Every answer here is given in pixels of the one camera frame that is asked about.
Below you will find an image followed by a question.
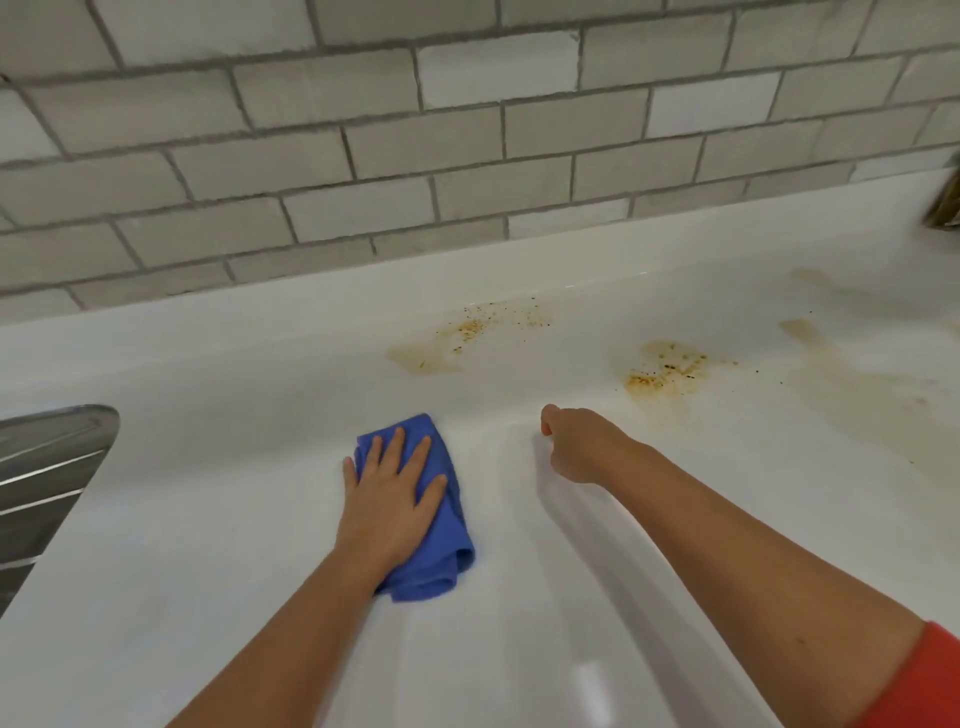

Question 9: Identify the person's right hand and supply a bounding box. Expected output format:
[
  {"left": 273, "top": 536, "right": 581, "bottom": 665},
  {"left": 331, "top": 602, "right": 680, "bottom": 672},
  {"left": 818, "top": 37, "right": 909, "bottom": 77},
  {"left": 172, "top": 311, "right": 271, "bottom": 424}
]
[{"left": 539, "top": 404, "right": 650, "bottom": 489}]

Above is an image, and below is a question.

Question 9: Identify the person's left hand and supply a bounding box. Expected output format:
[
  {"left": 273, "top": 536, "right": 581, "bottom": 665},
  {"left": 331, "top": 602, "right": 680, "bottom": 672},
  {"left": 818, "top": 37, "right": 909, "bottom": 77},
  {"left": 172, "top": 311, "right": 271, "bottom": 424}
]
[{"left": 333, "top": 427, "right": 449, "bottom": 586}]

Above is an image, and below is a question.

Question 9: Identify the blue cloth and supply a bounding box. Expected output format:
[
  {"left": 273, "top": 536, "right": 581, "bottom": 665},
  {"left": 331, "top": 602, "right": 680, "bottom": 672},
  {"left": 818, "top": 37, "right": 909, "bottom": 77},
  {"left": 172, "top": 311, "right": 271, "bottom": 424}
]
[{"left": 354, "top": 413, "right": 476, "bottom": 604}]

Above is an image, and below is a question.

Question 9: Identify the brown spice jar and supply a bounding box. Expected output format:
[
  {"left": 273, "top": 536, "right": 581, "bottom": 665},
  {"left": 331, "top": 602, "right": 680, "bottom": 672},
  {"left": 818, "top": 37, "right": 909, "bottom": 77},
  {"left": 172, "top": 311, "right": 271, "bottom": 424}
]
[{"left": 922, "top": 153, "right": 960, "bottom": 231}]

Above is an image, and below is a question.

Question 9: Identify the person's left forearm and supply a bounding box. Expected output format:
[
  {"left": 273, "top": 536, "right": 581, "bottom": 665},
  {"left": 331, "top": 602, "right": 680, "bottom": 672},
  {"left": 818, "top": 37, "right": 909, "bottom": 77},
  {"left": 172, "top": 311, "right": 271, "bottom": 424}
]
[{"left": 168, "top": 551, "right": 384, "bottom": 728}]

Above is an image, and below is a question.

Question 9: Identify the person's right forearm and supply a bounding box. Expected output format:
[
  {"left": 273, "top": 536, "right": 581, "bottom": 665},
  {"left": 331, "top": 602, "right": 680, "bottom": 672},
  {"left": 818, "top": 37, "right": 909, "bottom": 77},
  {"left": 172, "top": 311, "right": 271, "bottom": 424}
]
[{"left": 611, "top": 446, "right": 928, "bottom": 728}]

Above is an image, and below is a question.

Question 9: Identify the white countertop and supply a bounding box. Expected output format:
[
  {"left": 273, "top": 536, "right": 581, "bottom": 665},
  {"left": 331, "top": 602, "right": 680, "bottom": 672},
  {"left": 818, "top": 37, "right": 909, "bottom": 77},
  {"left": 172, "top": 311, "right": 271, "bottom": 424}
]
[{"left": 0, "top": 168, "right": 960, "bottom": 728}]

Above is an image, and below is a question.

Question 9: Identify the grey metal object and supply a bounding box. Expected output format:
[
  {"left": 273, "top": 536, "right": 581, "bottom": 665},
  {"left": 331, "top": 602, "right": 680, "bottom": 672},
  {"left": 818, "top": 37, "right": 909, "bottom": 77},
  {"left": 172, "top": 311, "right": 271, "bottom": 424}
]
[{"left": 0, "top": 404, "right": 121, "bottom": 616}]

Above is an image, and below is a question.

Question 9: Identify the red sleeve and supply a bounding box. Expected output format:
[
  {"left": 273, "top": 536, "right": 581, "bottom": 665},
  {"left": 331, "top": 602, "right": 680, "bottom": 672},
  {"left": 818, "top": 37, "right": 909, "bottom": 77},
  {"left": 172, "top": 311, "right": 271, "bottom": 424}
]
[{"left": 854, "top": 620, "right": 960, "bottom": 728}]

